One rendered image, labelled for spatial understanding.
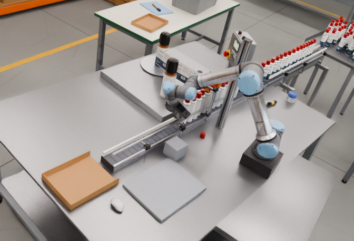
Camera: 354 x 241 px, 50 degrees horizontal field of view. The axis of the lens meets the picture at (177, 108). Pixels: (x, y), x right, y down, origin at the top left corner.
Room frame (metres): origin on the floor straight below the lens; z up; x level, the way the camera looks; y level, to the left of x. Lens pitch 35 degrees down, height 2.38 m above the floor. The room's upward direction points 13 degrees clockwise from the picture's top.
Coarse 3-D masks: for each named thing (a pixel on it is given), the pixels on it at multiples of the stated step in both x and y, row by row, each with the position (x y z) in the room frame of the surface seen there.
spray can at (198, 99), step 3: (198, 93) 2.09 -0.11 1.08; (201, 93) 2.09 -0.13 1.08; (198, 96) 2.08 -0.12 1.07; (198, 99) 2.08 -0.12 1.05; (201, 99) 2.09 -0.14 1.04; (198, 102) 2.07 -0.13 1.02; (198, 105) 2.08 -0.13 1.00; (195, 108) 2.07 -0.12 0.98; (198, 108) 2.08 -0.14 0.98; (195, 114) 2.08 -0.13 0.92; (195, 117) 2.08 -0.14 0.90
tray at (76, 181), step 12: (84, 156) 1.54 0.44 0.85; (60, 168) 1.41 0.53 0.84; (72, 168) 1.44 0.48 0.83; (84, 168) 1.46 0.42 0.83; (96, 168) 1.48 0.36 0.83; (48, 180) 1.29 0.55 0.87; (60, 180) 1.34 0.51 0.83; (72, 180) 1.36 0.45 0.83; (84, 180) 1.38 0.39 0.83; (96, 180) 1.40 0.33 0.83; (108, 180) 1.42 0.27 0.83; (60, 192) 1.23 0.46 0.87; (72, 192) 1.28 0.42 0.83; (84, 192) 1.30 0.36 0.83; (96, 192) 1.30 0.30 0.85; (72, 204) 1.18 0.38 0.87
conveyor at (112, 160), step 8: (240, 96) 2.52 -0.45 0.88; (176, 120) 2.02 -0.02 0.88; (192, 120) 2.06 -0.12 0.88; (160, 128) 1.90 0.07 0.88; (168, 128) 1.92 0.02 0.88; (176, 128) 1.94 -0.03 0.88; (144, 136) 1.79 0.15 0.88; (160, 136) 1.82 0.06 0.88; (128, 144) 1.68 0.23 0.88; (136, 144) 1.70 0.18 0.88; (112, 152) 1.58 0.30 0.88; (128, 152) 1.61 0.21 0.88; (112, 160) 1.52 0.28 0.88; (120, 160) 1.54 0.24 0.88
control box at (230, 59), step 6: (234, 36) 2.24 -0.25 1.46; (240, 36) 2.21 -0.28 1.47; (246, 36) 2.24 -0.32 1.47; (240, 42) 2.14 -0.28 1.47; (252, 42) 2.17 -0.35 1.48; (228, 48) 2.28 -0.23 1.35; (252, 48) 2.15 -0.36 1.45; (252, 54) 2.16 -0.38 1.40; (228, 60) 2.23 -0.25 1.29; (234, 60) 2.15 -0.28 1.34
